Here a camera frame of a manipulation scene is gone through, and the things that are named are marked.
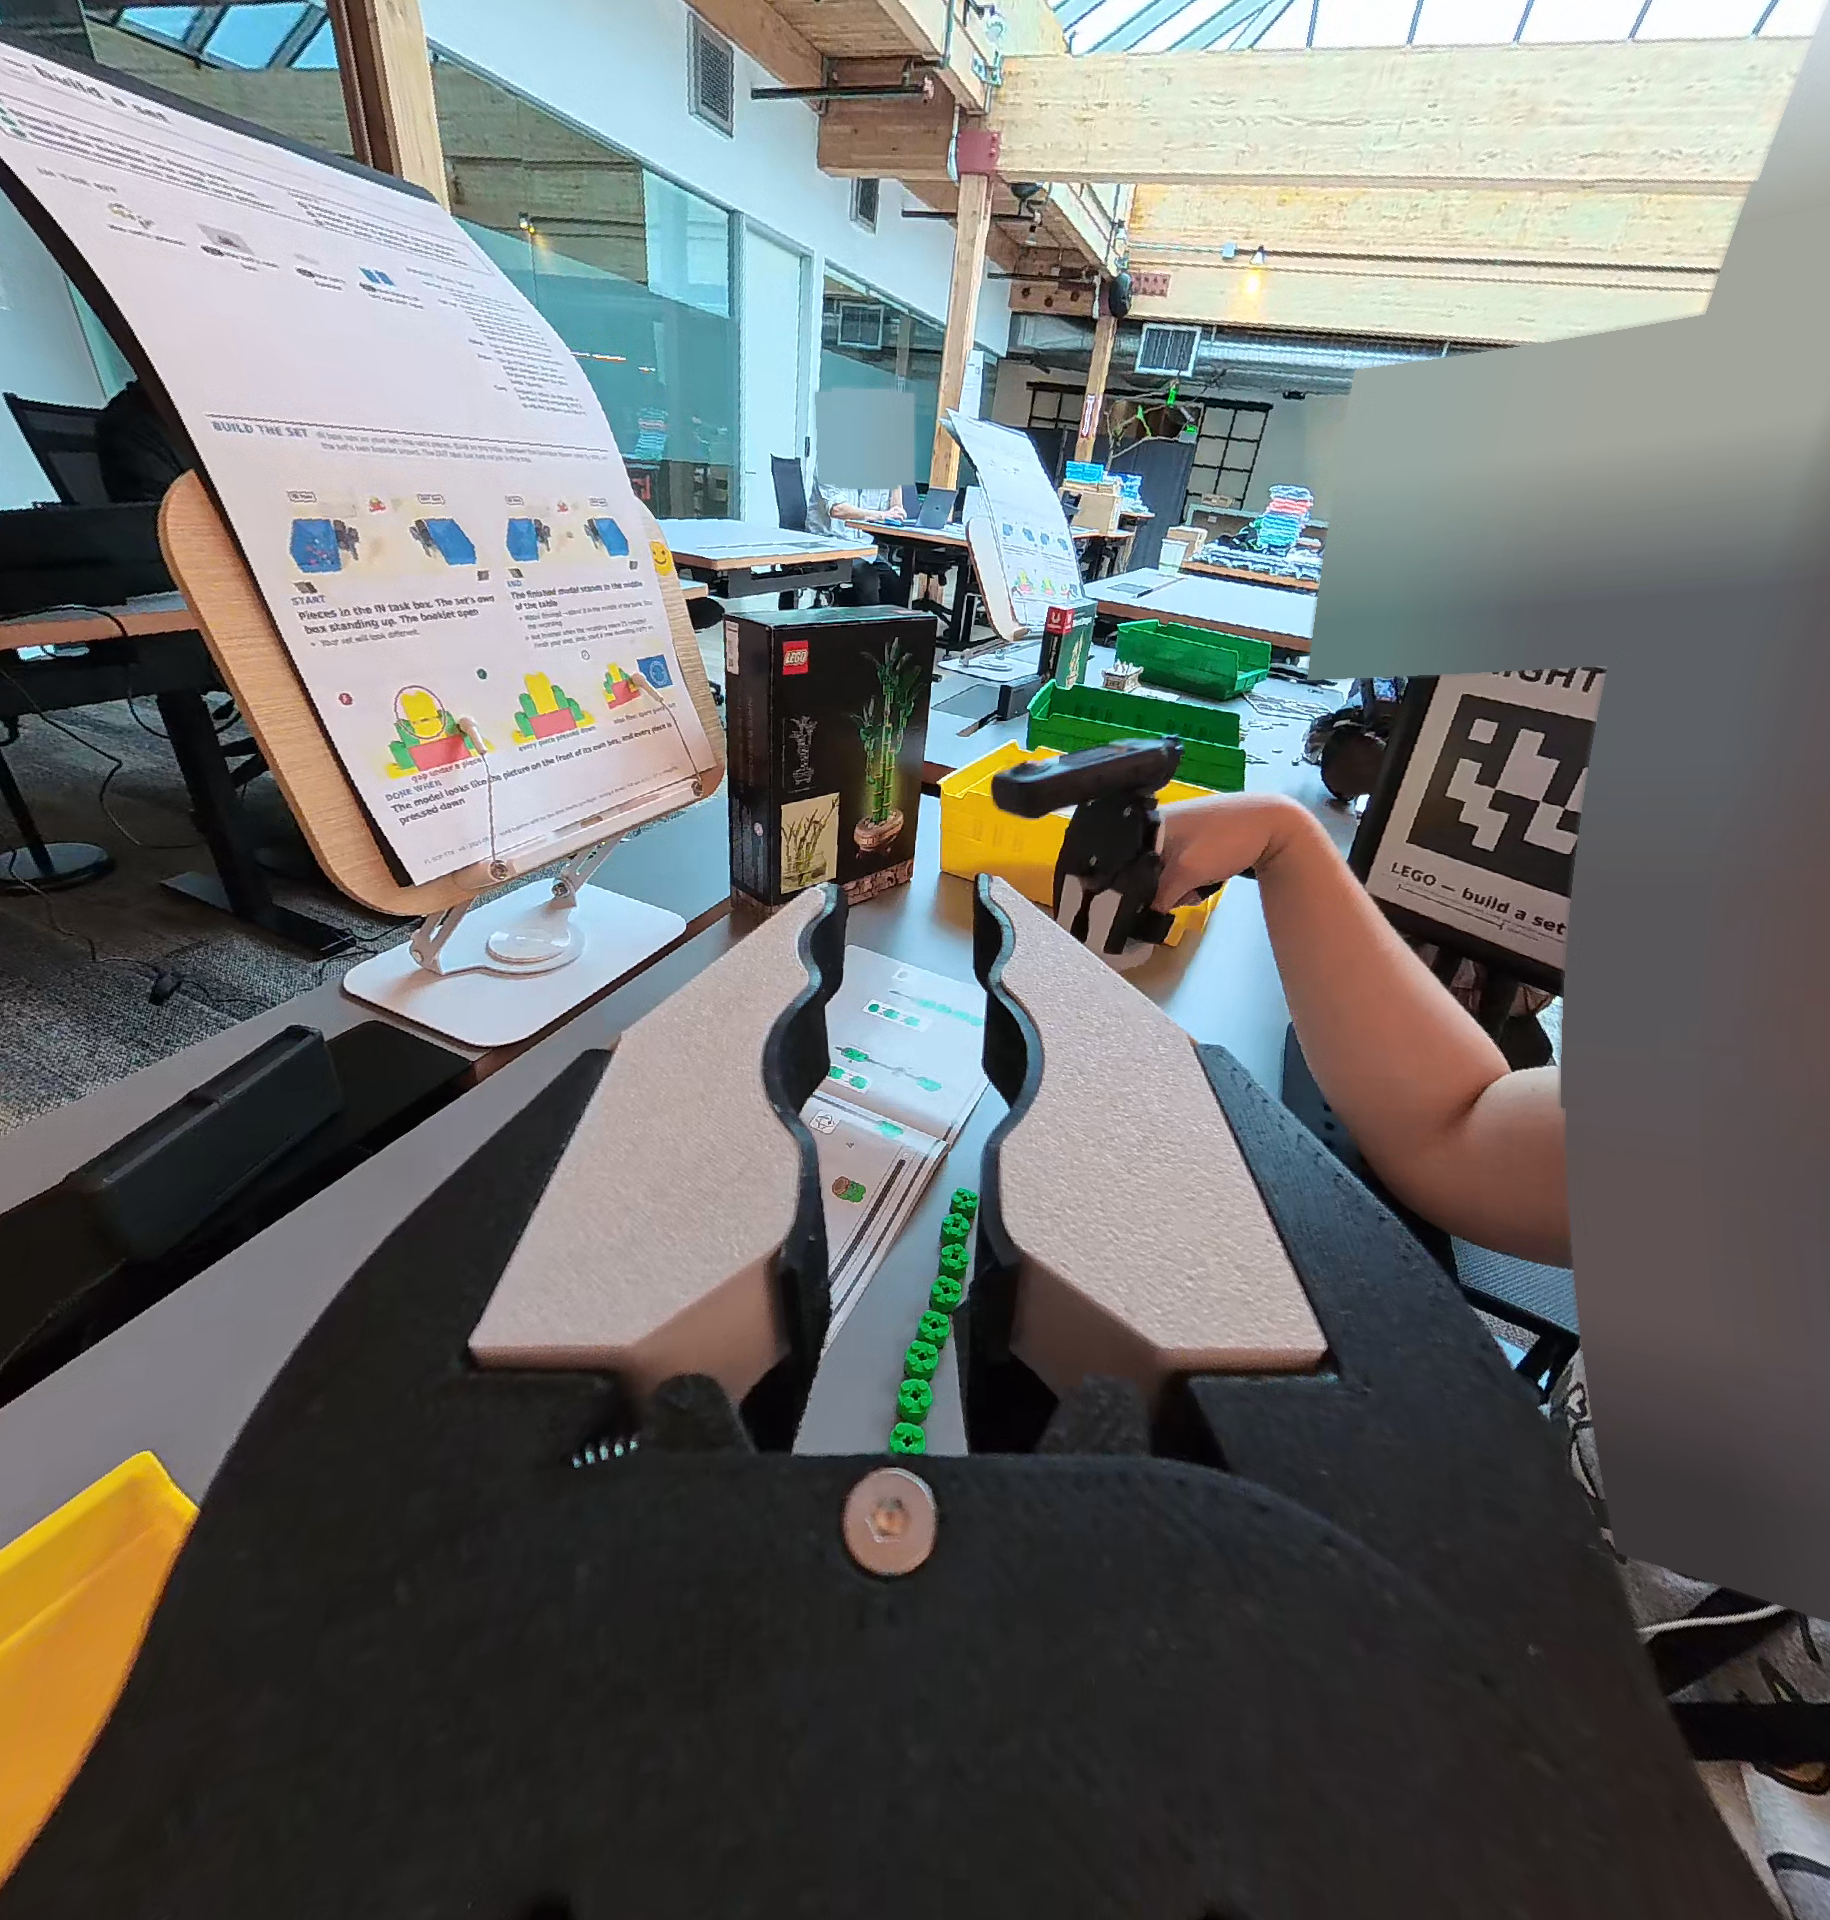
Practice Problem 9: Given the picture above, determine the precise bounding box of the grey desk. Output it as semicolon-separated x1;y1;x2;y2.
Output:
0;659;1352;1578

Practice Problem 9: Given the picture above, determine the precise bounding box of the person's right hand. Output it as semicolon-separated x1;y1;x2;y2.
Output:
1154;795;1306;909

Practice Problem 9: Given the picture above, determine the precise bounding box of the small green plastic bin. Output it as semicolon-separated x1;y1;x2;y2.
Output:
1111;614;1274;703

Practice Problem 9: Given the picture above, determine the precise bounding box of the dark standing desk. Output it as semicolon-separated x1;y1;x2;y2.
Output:
0;501;354;963

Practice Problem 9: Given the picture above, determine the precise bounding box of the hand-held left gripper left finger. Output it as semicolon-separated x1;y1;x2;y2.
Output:
467;884;849;1448

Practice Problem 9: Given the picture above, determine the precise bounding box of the person's printed clothing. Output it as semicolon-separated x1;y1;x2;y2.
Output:
1545;1350;1830;1920

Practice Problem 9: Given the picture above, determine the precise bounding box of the yellow plastic bin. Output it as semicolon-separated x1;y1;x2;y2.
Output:
936;742;1225;950
0;1451;198;1920

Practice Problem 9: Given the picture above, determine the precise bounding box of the wooden book stand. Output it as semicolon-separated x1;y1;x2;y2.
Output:
157;472;729;1052

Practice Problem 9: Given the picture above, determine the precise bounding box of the black desk power box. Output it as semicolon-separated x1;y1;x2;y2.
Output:
67;1025;345;1263

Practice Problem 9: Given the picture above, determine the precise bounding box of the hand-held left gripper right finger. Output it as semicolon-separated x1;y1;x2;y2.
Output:
968;874;1329;1448

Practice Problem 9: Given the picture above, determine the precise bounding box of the black bamboo toy set box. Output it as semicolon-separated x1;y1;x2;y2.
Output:
725;605;939;909

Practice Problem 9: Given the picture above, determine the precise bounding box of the person's right forearm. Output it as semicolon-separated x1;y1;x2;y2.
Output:
1251;795;1577;1269

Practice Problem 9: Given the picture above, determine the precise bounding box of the background instruction board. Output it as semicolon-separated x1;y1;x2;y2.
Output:
944;412;1083;643

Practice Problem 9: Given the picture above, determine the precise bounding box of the black mesh chair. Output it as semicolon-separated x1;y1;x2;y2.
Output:
0;392;110;507

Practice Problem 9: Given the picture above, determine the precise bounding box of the black framed marker sign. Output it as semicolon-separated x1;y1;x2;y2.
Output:
1349;670;1607;980

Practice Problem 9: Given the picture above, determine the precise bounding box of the row of green toy pieces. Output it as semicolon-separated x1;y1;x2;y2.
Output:
887;1188;981;1457

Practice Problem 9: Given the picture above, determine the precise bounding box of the open instruction booklet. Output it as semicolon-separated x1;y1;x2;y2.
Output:
802;944;992;1343

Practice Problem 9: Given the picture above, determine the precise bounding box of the large green plastic bin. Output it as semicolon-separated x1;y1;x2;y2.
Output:
1023;680;1247;795

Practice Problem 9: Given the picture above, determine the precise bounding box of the printed instruction sheet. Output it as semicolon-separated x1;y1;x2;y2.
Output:
0;21;725;887

